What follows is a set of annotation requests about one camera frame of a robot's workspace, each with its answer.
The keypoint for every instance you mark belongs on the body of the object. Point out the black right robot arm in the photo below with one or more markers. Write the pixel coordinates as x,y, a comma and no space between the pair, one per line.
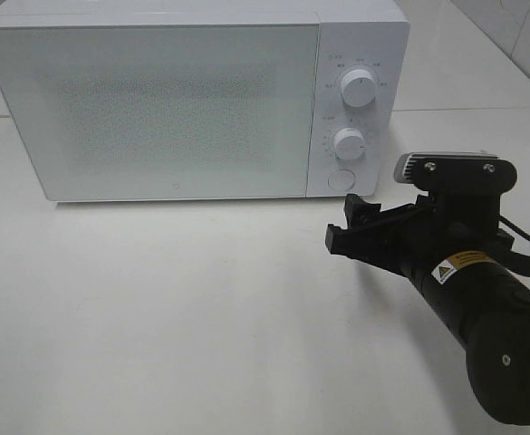
494,331

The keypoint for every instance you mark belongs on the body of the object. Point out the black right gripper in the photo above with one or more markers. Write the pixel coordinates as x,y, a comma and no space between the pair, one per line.
441,243

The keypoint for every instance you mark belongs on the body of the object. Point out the round white door button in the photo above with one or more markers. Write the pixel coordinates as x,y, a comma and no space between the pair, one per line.
341,180

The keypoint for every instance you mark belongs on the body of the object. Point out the white microwave door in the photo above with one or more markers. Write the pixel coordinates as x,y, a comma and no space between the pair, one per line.
143,113

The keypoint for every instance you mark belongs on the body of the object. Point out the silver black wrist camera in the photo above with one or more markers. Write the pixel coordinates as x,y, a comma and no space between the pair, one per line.
456,173

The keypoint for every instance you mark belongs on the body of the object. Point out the white microwave knob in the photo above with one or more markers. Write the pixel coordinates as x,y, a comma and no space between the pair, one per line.
349,144
358,87

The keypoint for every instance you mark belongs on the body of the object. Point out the white microwave oven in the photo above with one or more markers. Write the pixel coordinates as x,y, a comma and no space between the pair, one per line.
373,34

